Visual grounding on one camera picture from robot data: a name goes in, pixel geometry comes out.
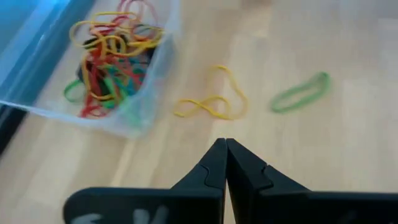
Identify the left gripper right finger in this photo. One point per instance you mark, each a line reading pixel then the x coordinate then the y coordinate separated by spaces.
pixel 270 202

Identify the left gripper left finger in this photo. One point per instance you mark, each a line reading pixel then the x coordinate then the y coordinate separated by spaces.
pixel 192 202

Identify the yellow rubber band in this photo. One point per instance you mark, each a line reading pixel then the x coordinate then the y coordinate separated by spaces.
pixel 146 43
pixel 112 13
pixel 228 117

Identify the green rubber band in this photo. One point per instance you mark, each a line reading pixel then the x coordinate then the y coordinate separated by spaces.
pixel 66 91
pixel 109 85
pixel 275 105

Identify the blue rubber band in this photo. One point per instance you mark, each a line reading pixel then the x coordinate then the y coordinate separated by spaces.
pixel 132 88

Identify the red rubber band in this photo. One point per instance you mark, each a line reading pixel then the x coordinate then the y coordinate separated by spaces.
pixel 93 110

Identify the wide black rubber band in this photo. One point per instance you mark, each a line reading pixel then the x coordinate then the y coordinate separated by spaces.
pixel 93 42

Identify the clear plastic bin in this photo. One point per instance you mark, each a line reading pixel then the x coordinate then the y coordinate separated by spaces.
pixel 149 102

